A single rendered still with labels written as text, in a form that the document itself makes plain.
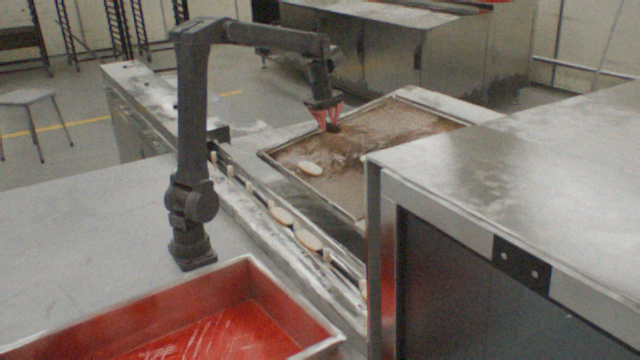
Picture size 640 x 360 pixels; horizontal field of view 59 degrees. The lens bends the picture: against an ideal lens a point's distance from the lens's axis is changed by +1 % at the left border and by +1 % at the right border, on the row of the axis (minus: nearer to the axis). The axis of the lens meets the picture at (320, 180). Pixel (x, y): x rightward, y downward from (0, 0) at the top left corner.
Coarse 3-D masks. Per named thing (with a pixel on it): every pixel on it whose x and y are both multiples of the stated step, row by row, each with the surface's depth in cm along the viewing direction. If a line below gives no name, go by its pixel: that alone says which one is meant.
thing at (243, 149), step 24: (312, 120) 216; (240, 144) 197; (264, 144) 196; (264, 168) 177; (288, 192) 160; (312, 216) 146; (336, 216) 146; (336, 240) 135; (360, 240) 134; (336, 264) 125
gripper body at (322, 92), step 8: (328, 80) 159; (312, 88) 160; (320, 88) 158; (328, 88) 159; (312, 96) 164; (320, 96) 159; (328, 96) 160; (336, 96) 161; (304, 104) 163; (312, 104) 159; (320, 104) 159
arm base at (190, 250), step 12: (192, 228) 128; (204, 228) 131; (180, 240) 127; (192, 240) 127; (204, 240) 128; (180, 252) 127; (192, 252) 127; (204, 252) 129; (180, 264) 126; (192, 264) 126; (204, 264) 127
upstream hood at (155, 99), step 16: (112, 64) 278; (128, 64) 276; (112, 80) 255; (128, 80) 247; (144, 80) 245; (160, 80) 244; (128, 96) 232; (144, 96) 222; (160, 96) 221; (176, 96) 220; (144, 112) 212; (160, 112) 202; (176, 112) 201; (208, 112) 199; (160, 128) 195; (176, 128) 185; (208, 128) 183; (224, 128) 185; (176, 144) 181
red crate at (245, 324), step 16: (240, 304) 113; (256, 304) 113; (208, 320) 109; (224, 320) 109; (240, 320) 109; (256, 320) 109; (272, 320) 108; (176, 336) 106; (192, 336) 105; (208, 336) 105; (224, 336) 105; (240, 336) 105; (256, 336) 104; (272, 336) 104; (288, 336) 104; (128, 352) 102; (144, 352) 102; (160, 352) 102; (176, 352) 102; (192, 352) 101; (208, 352) 101; (224, 352) 101; (240, 352) 101; (256, 352) 101; (272, 352) 100; (288, 352) 100
